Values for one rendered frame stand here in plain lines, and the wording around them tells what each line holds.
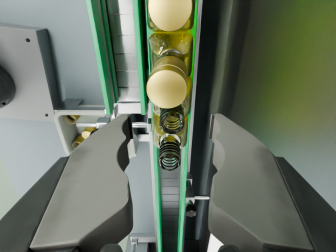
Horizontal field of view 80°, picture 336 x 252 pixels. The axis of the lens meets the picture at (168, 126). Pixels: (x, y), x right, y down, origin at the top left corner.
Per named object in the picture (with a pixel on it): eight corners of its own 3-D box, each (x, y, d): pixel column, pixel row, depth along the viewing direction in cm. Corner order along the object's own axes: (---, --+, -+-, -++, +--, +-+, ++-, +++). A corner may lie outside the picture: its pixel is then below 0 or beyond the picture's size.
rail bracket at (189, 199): (204, 181, 65) (211, 219, 54) (183, 180, 65) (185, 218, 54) (205, 172, 63) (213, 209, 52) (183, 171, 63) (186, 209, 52)
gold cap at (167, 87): (187, 90, 21) (188, 109, 17) (153, 91, 21) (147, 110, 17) (187, 54, 19) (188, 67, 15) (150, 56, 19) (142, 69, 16)
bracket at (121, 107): (149, 104, 58) (147, 116, 52) (116, 103, 58) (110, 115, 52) (149, 92, 56) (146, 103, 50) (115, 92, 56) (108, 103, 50)
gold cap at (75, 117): (65, 112, 60) (71, 105, 63) (62, 121, 61) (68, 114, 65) (77, 117, 61) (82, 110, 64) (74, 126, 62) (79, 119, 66)
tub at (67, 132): (139, 143, 73) (135, 159, 65) (77, 142, 73) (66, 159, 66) (135, 99, 64) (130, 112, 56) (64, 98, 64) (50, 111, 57)
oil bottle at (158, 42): (184, 49, 44) (193, 84, 25) (158, 49, 44) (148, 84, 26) (185, 20, 41) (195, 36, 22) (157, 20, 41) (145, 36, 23)
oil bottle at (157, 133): (181, 99, 50) (187, 156, 32) (158, 99, 50) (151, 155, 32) (182, 77, 47) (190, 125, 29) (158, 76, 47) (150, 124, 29)
